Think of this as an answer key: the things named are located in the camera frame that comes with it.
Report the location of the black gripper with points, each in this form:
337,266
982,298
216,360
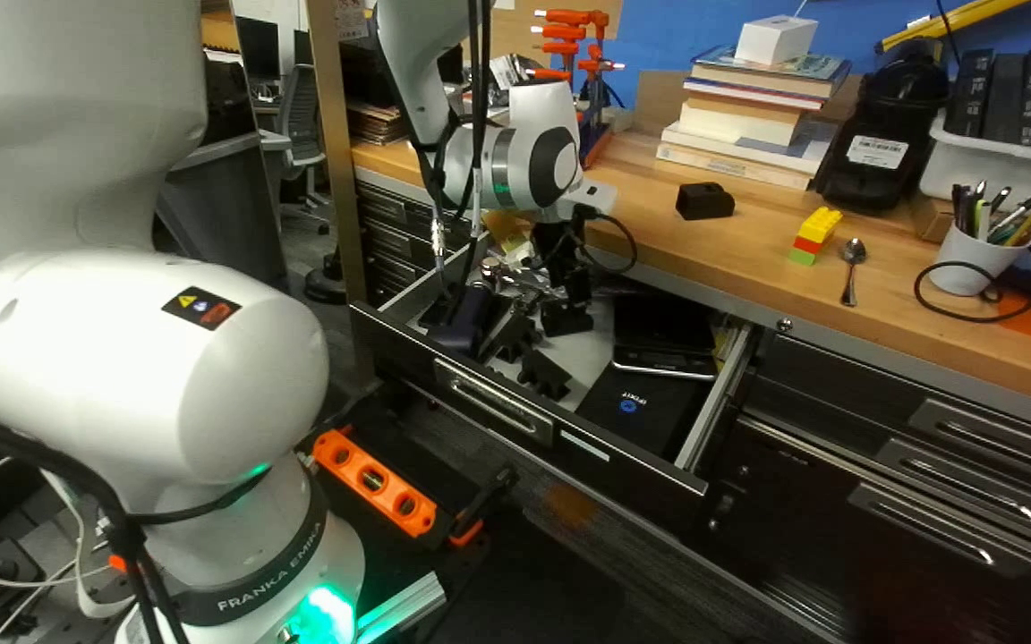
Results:
566,298

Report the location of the black block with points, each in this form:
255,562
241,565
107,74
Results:
545,377
704,202

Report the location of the grey drawer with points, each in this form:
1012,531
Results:
587,371

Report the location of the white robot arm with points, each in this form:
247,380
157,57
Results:
174,390

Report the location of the black tablet in drawer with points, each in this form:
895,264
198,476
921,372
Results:
645,410

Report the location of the stack of books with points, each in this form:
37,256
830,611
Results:
759,119

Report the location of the yellow red green lego stack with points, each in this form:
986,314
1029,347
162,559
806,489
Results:
813,234

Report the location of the metal spoon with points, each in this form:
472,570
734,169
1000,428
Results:
854,256

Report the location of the small white box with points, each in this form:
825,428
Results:
774,39

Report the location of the black label printer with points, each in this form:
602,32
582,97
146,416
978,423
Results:
881,144

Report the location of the white cup with pens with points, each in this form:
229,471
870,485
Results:
990,234

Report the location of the white bin with black boxes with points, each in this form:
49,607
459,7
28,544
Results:
986,126

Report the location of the yellow level on wall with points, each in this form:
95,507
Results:
942,24

